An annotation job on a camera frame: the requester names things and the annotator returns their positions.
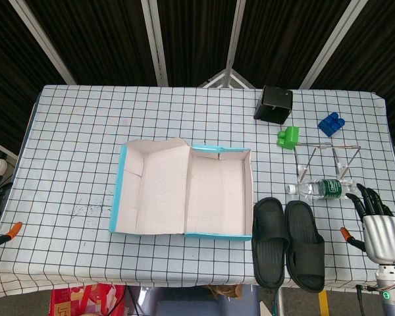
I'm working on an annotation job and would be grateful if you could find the metal wire stand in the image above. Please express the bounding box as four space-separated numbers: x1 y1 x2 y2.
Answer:
294 142 362 182

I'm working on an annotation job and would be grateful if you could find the black rubber slipper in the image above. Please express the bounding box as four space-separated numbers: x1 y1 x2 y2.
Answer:
251 197 290 286
284 199 326 293

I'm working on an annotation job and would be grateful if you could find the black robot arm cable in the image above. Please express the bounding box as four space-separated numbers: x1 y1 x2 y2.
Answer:
355 284 379 316

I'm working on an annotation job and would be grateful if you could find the white black checked tablecloth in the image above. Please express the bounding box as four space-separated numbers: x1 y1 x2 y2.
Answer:
0 84 395 300

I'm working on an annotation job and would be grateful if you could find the blue toy building block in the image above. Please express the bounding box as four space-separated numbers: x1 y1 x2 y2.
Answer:
317 112 346 136

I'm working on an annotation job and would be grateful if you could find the brown paper bag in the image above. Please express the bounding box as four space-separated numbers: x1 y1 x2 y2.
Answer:
206 283 244 299

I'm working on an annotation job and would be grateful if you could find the red patterned bag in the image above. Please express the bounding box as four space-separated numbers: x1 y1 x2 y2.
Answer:
49 282 128 316

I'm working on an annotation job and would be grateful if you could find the metal table leg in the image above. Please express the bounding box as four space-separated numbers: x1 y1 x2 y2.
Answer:
272 288 286 316

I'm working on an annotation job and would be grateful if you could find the white metal triangular stand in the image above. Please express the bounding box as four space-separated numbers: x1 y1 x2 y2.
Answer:
197 68 256 90

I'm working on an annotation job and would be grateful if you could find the dark white-framed folding screen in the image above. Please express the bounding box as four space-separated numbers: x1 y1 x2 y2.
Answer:
0 0 395 155

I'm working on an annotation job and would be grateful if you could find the green toy building block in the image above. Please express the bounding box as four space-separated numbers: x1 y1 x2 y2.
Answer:
276 126 300 151

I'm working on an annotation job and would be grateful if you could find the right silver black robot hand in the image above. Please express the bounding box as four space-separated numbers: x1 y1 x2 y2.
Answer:
340 183 395 265

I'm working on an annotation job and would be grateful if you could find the small black cardboard box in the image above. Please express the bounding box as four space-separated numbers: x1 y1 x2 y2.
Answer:
253 85 294 125

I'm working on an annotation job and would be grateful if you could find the yellow strip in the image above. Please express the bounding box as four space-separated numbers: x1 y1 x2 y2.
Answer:
318 291 329 316

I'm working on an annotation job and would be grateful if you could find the grey blue chair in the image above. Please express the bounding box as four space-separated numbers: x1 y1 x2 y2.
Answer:
128 285 261 316

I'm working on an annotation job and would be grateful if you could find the teal cardboard shoe box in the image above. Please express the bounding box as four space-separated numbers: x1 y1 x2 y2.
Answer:
109 137 253 241

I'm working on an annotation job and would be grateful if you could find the clear green-label water bottle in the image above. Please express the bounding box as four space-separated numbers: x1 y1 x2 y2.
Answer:
286 177 359 200

